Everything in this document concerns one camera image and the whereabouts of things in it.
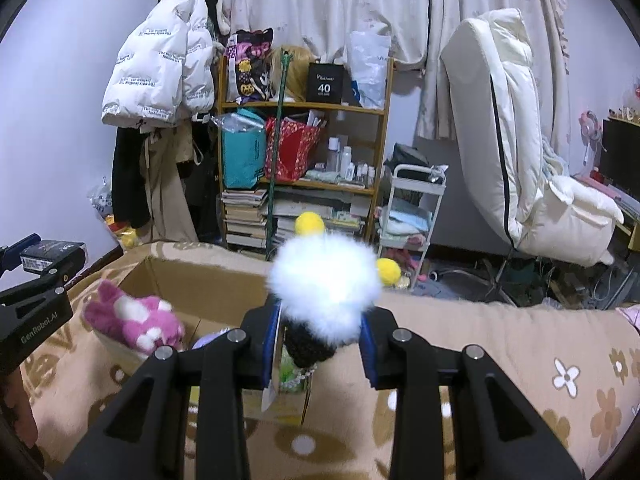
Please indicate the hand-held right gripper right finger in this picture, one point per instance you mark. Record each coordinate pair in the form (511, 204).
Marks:
(369, 355)

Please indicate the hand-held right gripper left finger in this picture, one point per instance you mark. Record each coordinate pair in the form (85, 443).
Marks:
(272, 342)

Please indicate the brown cardboard box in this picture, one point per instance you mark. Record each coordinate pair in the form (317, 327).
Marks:
(210, 285)

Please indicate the white fluffy toy with pompoms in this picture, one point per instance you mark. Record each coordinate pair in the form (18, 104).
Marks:
(325, 275)

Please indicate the pink plush toy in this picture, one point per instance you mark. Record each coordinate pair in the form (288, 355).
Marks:
(130, 320)

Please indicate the person's left hand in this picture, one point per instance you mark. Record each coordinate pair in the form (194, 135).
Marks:
(15, 405)

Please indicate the green packet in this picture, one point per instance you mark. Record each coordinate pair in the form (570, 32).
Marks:
(292, 372)

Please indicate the pink toys in cart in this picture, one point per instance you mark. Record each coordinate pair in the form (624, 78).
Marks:
(410, 260)

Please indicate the stack of books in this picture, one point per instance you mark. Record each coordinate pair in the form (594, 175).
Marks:
(242, 220)

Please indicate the small yellow plush toy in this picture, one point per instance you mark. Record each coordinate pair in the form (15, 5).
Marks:
(127, 237)

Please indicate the folded cloths in cart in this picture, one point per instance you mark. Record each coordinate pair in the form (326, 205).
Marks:
(405, 222)

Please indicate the pile of books and papers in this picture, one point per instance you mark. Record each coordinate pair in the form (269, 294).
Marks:
(320, 207)

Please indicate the plastic bag on floor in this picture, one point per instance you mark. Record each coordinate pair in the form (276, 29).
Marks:
(102, 200)

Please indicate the black hanging coat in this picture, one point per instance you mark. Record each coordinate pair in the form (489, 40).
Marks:
(205, 195)

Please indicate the white trolley cart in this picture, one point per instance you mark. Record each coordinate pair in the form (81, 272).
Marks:
(417, 187)

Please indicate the mint folded cloth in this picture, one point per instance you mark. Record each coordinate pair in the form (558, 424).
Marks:
(325, 176)

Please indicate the black hanging garment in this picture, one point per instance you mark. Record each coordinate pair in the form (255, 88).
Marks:
(127, 180)

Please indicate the green pole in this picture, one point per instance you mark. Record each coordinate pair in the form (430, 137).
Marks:
(275, 160)

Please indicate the beige hanging garment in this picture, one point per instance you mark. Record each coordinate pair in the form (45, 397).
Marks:
(165, 195)

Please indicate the teal shopping bag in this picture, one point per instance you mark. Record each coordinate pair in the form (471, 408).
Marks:
(242, 160)

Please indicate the red gift bag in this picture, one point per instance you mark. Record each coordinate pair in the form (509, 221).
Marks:
(290, 152)

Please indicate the group of white cosmetic bottles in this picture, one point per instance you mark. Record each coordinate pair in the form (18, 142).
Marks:
(345, 157)

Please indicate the dark bag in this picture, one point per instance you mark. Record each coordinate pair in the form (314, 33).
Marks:
(407, 155)

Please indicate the clear plastic bag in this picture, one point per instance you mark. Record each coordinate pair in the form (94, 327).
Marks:
(237, 121)

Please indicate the wooden shelf rack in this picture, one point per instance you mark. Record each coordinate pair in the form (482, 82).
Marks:
(310, 106)

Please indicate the white recliner chair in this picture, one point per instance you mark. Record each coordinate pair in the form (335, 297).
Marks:
(480, 135)

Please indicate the black box with white print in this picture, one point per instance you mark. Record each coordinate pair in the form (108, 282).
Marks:
(324, 85)

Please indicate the blonde wig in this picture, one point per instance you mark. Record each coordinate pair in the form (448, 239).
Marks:
(300, 75)

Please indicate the cartoon patterned bag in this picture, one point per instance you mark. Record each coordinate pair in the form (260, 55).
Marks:
(247, 70)

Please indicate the white plastic bag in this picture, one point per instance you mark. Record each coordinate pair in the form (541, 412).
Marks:
(367, 70)

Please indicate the white puffer jacket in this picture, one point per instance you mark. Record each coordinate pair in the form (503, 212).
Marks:
(150, 60)

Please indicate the pink desk fan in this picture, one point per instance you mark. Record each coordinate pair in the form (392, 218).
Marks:
(590, 125)

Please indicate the black monitor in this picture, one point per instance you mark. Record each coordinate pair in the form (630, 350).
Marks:
(620, 155)

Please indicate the white curtain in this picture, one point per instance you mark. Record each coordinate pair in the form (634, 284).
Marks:
(325, 5)

